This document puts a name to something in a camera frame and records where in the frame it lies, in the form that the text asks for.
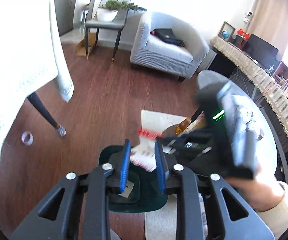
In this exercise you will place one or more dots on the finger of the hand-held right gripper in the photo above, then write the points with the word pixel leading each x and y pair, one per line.
pixel 191 151
pixel 194 135

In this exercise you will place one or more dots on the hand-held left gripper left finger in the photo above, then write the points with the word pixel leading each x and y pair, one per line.
pixel 124 167

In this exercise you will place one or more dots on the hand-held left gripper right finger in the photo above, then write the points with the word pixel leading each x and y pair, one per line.
pixel 161 172

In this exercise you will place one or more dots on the dark green tray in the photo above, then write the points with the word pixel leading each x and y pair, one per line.
pixel 150 192

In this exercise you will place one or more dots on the red white snack packet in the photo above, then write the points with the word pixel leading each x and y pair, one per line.
pixel 144 156

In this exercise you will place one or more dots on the person's right forearm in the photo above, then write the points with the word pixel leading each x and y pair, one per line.
pixel 266 197

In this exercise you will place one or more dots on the amber glass bottle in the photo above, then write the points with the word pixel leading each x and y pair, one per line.
pixel 182 126

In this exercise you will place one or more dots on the crumpled white packaging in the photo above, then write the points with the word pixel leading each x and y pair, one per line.
pixel 249 115

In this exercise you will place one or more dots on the round grey marble table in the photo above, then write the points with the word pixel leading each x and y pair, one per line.
pixel 265 152

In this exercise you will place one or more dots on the beige floor rug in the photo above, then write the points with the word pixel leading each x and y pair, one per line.
pixel 154 120

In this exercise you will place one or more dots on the cabinet with fringed runner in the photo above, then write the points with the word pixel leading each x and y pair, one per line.
pixel 266 80

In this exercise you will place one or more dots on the striped table leg sock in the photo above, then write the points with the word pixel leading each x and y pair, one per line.
pixel 61 130

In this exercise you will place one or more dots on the light grey armchair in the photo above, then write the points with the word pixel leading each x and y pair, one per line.
pixel 164 55

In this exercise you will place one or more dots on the black monitor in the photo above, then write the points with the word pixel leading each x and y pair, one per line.
pixel 260 50

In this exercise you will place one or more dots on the dark dining table leg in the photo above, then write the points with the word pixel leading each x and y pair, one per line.
pixel 42 110

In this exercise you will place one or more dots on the roll of white tape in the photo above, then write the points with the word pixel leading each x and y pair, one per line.
pixel 27 138

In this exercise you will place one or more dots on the black handbag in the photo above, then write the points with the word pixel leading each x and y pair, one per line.
pixel 167 36

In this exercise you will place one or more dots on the small blue globe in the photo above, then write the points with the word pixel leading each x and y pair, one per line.
pixel 225 35

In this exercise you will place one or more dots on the flat cardboard box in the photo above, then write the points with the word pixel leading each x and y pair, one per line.
pixel 82 47

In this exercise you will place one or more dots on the beige curtain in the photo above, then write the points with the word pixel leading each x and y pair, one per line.
pixel 269 12

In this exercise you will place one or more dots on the grey dining chair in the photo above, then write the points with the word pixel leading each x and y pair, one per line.
pixel 104 25

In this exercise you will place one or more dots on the potted plant in white pot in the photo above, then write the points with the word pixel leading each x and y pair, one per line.
pixel 109 11

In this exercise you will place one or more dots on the pale patterned tablecloth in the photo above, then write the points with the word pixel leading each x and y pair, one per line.
pixel 16 62

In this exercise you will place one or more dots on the grey door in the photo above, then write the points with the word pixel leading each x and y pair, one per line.
pixel 66 5

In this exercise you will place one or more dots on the wooden picture frame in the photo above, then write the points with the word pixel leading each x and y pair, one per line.
pixel 227 26

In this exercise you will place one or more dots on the white security camera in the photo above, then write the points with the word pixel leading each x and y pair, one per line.
pixel 249 16

